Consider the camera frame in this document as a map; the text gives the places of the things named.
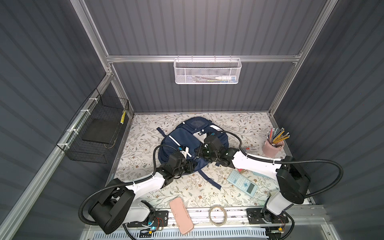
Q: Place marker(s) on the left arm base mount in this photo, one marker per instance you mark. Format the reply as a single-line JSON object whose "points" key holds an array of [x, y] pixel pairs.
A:
{"points": [[158, 219]]}

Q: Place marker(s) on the pens in white basket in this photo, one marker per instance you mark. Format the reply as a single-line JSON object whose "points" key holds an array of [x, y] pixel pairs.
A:
{"points": [[216, 79]]}

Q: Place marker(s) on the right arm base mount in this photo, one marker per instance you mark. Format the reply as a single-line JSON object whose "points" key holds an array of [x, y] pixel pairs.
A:
{"points": [[261, 216]]}

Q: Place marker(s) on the white wire mesh basket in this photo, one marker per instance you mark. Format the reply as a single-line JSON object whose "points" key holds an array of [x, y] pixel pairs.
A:
{"points": [[186, 68]]}

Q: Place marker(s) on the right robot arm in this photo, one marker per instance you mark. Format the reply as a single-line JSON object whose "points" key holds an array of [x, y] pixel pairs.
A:
{"points": [[293, 181]]}

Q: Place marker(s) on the yellow tag on basket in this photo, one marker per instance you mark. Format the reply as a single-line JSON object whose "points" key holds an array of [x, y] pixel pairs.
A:
{"points": [[122, 120]]}

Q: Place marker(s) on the bundle of coloured pencils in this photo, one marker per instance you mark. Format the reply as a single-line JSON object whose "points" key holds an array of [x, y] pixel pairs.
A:
{"points": [[277, 135]]}

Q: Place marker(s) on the pink pencil case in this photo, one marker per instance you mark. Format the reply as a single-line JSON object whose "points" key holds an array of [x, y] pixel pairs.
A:
{"points": [[181, 215]]}

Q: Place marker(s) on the pink pencil cup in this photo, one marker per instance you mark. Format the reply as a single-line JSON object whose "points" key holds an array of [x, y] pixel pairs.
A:
{"points": [[271, 150]]}

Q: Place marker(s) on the navy blue student backpack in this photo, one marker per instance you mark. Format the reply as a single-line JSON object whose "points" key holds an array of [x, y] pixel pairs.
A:
{"points": [[183, 137]]}

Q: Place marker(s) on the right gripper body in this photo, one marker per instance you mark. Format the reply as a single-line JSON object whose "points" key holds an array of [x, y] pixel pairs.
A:
{"points": [[203, 152]]}

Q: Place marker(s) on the red card box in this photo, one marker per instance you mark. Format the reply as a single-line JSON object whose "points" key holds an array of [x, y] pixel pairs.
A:
{"points": [[242, 171]]}

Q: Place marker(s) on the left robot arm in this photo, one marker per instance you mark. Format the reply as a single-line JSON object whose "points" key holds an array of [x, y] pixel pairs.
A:
{"points": [[120, 204]]}

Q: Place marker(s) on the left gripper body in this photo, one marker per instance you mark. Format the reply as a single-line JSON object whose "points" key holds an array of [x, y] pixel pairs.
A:
{"points": [[184, 167]]}

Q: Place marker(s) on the roll of clear tape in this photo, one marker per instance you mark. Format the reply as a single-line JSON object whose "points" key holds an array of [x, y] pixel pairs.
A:
{"points": [[217, 215]]}

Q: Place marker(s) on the light blue calculator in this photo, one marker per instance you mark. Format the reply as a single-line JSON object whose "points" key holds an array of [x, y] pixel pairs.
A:
{"points": [[242, 183]]}

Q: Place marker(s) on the black wire basket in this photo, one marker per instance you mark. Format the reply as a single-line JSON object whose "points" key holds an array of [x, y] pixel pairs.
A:
{"points": [[96, 132]]}

